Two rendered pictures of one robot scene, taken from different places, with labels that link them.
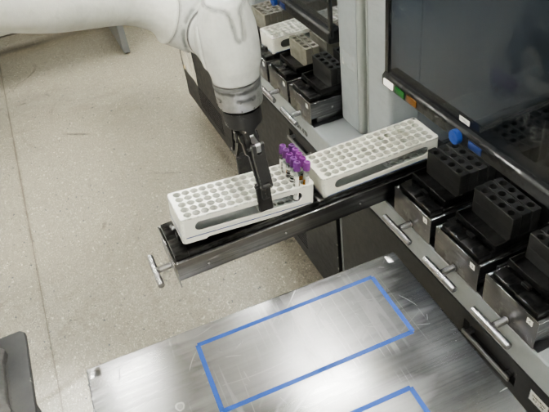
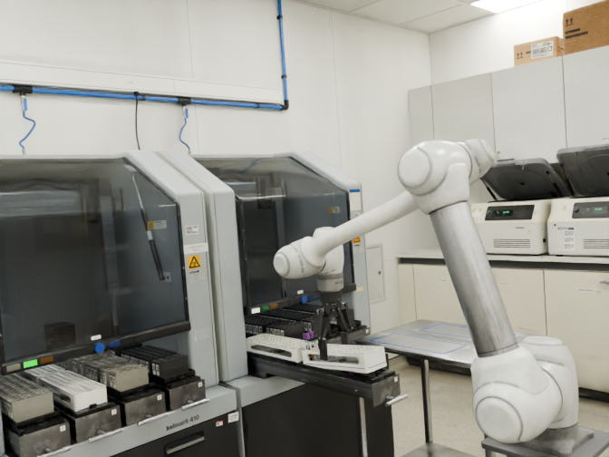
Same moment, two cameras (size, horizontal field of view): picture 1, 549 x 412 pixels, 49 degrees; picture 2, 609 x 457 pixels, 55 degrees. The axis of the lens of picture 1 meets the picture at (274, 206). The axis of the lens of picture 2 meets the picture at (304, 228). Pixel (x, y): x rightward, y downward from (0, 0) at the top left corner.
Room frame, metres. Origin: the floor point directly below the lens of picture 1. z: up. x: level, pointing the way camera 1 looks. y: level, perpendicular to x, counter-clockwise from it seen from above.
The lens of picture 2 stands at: (1.90, 1.79, 1.39)
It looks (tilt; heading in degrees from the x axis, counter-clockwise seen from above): 3 degrees down; 245
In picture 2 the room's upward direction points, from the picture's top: 4 degrees counter-clockwise
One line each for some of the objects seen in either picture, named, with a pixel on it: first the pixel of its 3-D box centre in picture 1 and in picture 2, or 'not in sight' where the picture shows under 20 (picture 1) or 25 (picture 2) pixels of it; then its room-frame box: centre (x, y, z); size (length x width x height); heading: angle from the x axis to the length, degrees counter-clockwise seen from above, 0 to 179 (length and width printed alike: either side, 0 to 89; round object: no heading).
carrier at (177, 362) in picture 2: (324, 71); (172, 366); (1.51, -0.19, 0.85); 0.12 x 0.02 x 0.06; 19
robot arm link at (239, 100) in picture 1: (238, 91); (330, 282); (1.01, 0.04, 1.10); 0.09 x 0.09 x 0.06
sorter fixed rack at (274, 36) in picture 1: (308, 30); (72, 391); (1.83, -0.19, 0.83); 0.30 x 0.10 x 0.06; 109
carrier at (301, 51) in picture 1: (301, 51); (130, 378); (1.65, -0.15, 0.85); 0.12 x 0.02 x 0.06; 19
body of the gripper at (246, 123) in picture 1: (243, 124); (331, 303); (1.01, 0.04, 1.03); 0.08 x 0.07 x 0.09; 18
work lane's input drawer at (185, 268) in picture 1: (302, 203); (314, 370); (1.04, -0.06, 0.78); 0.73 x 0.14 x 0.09; 109
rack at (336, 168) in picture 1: (371, 158); (280, 348); (1.10, -0.23, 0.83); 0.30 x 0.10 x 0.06; 109
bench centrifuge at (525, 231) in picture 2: not in sight; (520, 206); (-1.27, -1.36, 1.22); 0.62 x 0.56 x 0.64; 17
